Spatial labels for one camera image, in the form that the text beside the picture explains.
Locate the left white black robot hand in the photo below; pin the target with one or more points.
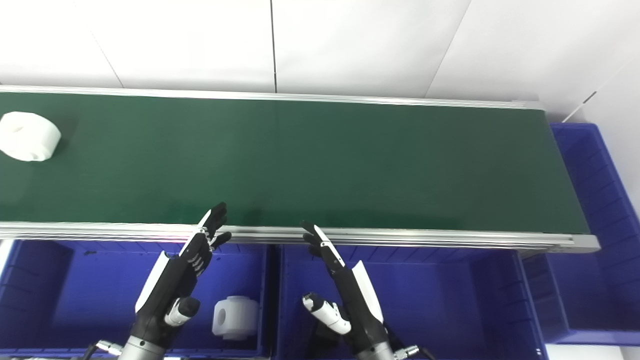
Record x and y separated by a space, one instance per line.
170 287

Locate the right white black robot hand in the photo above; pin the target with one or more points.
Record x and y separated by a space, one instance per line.
357 305

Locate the white round plastic part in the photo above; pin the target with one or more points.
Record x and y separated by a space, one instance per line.
235 317
27 136

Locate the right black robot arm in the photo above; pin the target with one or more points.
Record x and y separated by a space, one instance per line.
375 353

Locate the green conveyor belt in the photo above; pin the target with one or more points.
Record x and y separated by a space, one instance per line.
320 160
400 237

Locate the blue plastic bin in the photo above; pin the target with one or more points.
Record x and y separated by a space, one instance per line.
600 240
90 295
440 300

